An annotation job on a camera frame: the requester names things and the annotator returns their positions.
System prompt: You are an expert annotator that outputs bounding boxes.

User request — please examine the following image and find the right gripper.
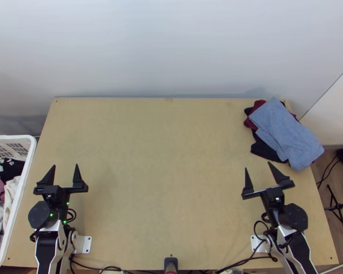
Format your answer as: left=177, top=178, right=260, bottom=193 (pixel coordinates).
left=241, top=161, right=295, bottom=213

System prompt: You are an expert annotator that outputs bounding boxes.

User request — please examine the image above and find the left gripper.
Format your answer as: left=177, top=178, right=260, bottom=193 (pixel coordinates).
left=32, top=163, right=89, bottom=202

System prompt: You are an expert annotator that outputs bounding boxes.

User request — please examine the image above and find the light blue t-shirt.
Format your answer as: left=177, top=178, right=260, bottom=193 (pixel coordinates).
left=248, top=97, right=325, bottom=172

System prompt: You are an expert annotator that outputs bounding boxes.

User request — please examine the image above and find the white laundry basket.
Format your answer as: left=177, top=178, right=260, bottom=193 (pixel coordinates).
left=0, top=134, right=37, bottom=272

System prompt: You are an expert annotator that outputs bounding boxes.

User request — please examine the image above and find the heap of clothes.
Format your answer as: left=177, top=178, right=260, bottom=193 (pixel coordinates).
left=0, top=156, right=25, bottom=261

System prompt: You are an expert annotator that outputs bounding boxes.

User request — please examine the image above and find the dark red garment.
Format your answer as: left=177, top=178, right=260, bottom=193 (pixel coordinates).
left=243, top=99, right=298, bottom=130

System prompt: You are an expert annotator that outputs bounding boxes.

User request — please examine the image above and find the black tripod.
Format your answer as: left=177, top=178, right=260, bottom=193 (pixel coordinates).
left=324, top=184, right=343, bottom=237

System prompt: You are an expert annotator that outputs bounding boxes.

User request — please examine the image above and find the black cable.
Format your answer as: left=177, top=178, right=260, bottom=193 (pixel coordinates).
left=70, top=253, right=126, bottom=274
left=316, top=154, right=343, bottom=190
left=252, top=219, right=279, bottom=262

